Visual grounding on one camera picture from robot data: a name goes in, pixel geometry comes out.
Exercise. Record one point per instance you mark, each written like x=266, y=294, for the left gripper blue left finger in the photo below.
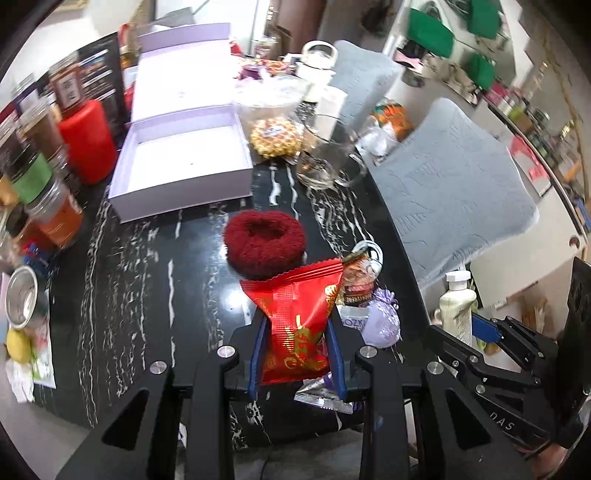
x=258, y=357

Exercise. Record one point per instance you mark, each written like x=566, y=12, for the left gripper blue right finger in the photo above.
x=335, y=360

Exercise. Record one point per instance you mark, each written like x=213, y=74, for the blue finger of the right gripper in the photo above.
x=470, y=362
x=485, y=329

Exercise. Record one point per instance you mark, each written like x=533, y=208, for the lavender brocade drawstring pouch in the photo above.
x=383, y=327

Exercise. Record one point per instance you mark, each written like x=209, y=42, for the red snack packet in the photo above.
x=298, y=304

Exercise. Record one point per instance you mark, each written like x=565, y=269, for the brown green snack packet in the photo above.
x=358, y=280

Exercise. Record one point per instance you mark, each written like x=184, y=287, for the dark red fluffy scrunchie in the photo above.
x=260, y=245

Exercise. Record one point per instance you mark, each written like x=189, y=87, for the white lotion bottle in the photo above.
x=455, y=306

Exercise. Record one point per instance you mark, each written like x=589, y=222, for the near grey leaf chair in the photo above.
x=453, y=191

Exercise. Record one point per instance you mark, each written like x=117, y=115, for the grey leaf chair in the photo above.
x=453, y=191
x=366, y=77

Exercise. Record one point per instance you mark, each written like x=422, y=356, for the clear glass mug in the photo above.
x=328, y=157

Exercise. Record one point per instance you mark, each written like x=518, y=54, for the lavender open gift box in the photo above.
x=185, y=145

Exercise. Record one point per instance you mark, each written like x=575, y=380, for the yellow lemon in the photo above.
x=19, y=346

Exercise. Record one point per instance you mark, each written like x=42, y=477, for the steel cup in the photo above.
x=21, y=297

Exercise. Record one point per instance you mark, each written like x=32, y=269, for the orange spice jar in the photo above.
x=57, y=214

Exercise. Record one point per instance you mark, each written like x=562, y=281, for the bag of waffle cookies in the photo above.
x=267, y=111

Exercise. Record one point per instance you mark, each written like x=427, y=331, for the green tote bag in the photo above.
x=481, y=71
x=430, y=33

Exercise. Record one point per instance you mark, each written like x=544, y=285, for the white paper cup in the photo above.
x=328, y=110

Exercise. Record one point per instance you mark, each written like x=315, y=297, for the far grey leaf chair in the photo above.
x=366, y=77

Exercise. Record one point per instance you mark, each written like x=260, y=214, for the red plastic canister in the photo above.
x=91, y=149

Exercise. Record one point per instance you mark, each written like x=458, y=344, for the green lid spice jar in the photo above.
x=29, y=173

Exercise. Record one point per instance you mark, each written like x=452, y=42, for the cream white water bottle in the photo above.
x=316, y=67

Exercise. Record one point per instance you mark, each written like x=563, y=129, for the black snack bag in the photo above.
x=101, y=79

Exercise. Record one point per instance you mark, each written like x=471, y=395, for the brown label spice jar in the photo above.
x=66, y=83

